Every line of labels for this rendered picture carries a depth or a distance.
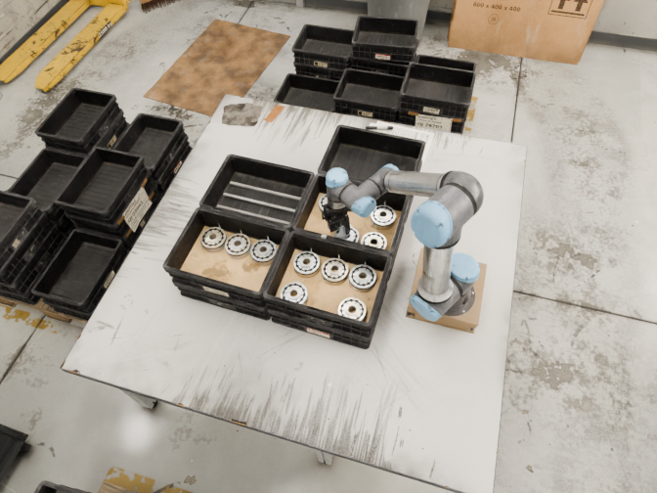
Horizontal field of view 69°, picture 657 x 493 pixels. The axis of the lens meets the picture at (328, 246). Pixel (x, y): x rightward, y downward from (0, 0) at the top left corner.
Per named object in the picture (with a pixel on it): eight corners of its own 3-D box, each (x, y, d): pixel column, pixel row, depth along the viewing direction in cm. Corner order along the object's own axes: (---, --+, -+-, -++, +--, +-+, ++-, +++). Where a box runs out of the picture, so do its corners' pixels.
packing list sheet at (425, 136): (435, 130, 241) (435, 130, 241) (426, 163, 229) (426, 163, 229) (371, 119, 247) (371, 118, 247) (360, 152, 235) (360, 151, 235)
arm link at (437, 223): (461, 303, 167) (480, 195, 124) (433, 332, 162) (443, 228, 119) (434, 284, 173) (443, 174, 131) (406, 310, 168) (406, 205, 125)
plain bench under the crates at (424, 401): (492, 228, 292) (527, 145, 233) (453, 517, 210) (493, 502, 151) (248, 178, 322) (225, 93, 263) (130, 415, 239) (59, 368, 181)
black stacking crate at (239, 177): (317, 191, 209) (315, 173, 199) (293, 246, 194) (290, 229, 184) (234, 171, 217) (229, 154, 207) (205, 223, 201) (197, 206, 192)
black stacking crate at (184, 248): (292, 246, 193) (289, 230, 184) (265, 310, 178) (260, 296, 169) (204, 223, 201) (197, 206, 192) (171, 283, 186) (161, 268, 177)
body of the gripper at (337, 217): (322, 220, 185) (320, 201, 175) (341, 211, 187) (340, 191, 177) (330, 234, 181) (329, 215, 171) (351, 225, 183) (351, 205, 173)
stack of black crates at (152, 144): (157, 152, 318) (138, 112, 290) (198, 160, 312) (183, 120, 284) (127, 198, 298) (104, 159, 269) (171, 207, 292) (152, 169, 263)
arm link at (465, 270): (479, 282, 173) (490, 264, 161) (456, 305, 168) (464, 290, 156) (453, 260, 177) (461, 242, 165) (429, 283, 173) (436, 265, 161)
